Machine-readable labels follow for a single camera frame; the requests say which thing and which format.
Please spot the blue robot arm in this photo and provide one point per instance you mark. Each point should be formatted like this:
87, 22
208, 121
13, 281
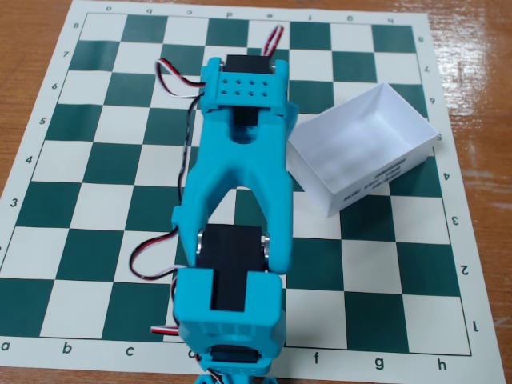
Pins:
224, 160

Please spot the white open cardboard box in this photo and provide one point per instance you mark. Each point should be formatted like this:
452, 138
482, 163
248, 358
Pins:
352, 148

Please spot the green and white chessboard mat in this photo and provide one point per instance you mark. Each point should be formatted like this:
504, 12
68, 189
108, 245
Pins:
360, 260

